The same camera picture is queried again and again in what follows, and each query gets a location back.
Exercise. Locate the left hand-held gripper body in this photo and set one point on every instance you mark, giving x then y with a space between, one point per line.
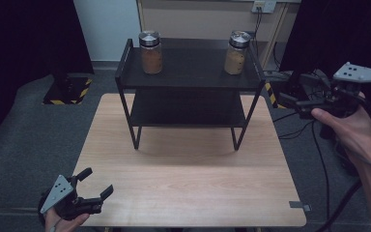
58 193

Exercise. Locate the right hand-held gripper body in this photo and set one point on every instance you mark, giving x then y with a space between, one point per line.
351 74

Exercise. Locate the tan spice jar metal lid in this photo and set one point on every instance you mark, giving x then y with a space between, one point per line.
236 54

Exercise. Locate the black two-tier metal shelf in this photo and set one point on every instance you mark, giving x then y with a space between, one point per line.
190 69

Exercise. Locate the brown spice jar metal lid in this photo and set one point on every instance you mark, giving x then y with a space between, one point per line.
150 54

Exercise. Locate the person's left hand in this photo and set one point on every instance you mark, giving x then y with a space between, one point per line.
65 224

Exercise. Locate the person's right hand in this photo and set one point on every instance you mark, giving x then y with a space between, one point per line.
351 132

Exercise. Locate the stand base with hazard tape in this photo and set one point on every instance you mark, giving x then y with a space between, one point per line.
272 95
67 92

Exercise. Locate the black curtain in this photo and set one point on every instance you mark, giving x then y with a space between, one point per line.
19 42
319 32

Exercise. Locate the small grey tape piece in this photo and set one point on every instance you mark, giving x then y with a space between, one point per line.
299 205

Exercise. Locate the beige wooden cabinet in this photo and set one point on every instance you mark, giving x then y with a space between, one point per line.
199 19

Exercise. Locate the white wall socket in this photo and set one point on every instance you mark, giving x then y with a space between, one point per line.
264 5

